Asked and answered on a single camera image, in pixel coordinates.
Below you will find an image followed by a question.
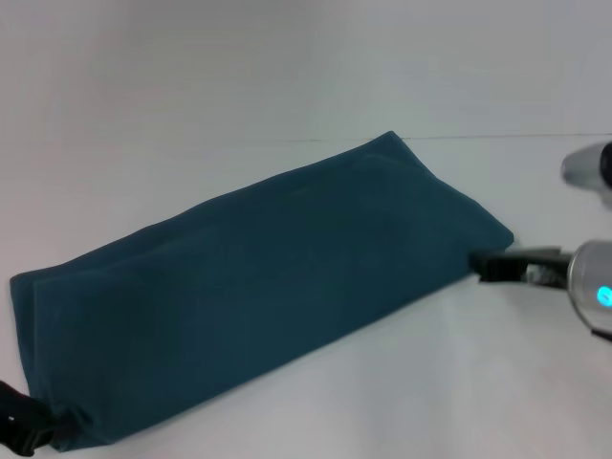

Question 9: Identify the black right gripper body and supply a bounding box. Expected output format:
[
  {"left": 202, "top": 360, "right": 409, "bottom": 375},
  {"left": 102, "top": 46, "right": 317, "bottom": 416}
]
[{"left": 504, "top": 245, "right": 576, "bottom": 292}]

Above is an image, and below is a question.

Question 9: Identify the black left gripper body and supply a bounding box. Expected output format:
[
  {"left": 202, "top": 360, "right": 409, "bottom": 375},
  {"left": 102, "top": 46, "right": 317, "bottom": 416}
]
[{"left": 0, "top": 380, "right": 40, "bottom": 458}]

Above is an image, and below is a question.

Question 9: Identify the teal blue shirt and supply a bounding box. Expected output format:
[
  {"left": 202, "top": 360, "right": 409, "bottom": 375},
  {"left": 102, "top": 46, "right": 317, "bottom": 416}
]
[{"left": 9, "top": 129, "right": 515, "bottom": 453}]

